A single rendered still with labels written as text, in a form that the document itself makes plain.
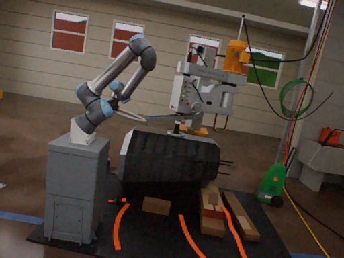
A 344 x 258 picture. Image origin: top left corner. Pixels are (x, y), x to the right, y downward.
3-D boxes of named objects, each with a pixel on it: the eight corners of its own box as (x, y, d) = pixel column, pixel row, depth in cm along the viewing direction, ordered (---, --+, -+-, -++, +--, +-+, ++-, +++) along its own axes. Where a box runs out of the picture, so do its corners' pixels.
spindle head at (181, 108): (192, 113, 297) (199, 79, 289) (202, 117, 278) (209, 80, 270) (168, 111, 281) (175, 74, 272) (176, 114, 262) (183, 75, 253)
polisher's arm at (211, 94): (222, 119, 321) (230, 84, 311) (233, 123, 301) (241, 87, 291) (177, 115, 286) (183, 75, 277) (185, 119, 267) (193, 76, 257)
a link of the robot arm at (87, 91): (81, 109, 182) (149, 46, 159) (69, 93, 182) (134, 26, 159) (92, 107, 196) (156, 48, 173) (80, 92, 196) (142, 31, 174)
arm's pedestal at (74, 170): (93, 250, 184) (103, 154, 168) (34, 240, 181) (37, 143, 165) (107, 216, 233) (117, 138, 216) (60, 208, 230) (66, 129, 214)
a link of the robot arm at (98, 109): (94, 125, 179) (111, 112, 178) (81, 109, 180) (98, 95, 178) (101, 125, 195) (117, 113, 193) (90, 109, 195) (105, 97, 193)
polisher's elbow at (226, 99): (213, 105, 307) (217, 91, 304) (225, 106, 316) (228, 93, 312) (223, 107, 291) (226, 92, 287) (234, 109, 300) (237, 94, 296)
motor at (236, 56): (232, 74, 314) (238, 45, 306) (248, 75, 287) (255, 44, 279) (216, 70, 301) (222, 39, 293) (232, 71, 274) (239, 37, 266)
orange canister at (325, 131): (314, 140, 442) (320, 125, 435) (337, 144, 444) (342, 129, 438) (322, 144, 420) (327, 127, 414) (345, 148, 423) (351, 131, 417)
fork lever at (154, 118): (191, 115, 296) (191, 112, 295) (199, 119, 279) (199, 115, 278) (140, 119, 266) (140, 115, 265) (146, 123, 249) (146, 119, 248)
